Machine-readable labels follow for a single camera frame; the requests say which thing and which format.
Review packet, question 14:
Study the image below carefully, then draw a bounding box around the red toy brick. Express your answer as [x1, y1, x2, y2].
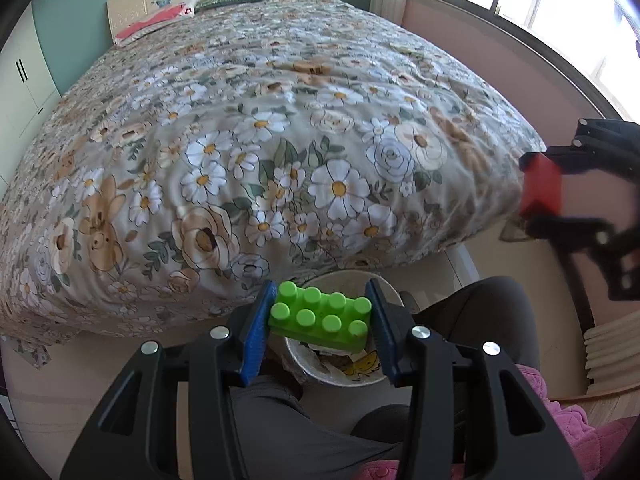
[518, 153, 562, 220]

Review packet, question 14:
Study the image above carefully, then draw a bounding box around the light green toy brick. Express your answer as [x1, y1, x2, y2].
[268, 282, 372, 353]

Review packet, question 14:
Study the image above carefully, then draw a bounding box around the white round trash bin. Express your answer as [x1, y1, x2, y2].
[283, 270, 404, 388]

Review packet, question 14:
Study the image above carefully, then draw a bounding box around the person's right leg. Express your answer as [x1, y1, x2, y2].
[413, 276, 540, 370]

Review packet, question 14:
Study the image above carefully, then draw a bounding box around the pink quilted jacket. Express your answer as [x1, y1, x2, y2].
[349, 364, 638, 479]

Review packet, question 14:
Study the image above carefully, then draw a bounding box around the floral bed quilt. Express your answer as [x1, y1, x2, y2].
[1, 0, 544, 367]

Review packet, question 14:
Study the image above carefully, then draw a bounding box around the white wardrobe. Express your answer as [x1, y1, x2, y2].
[0, 4, 60, 195]

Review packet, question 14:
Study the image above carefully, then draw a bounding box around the pink white pillow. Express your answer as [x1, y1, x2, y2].
[113, 0, 198, 48]

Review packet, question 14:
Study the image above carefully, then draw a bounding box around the window with frame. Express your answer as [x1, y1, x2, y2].
[440, 0, 639, 122]

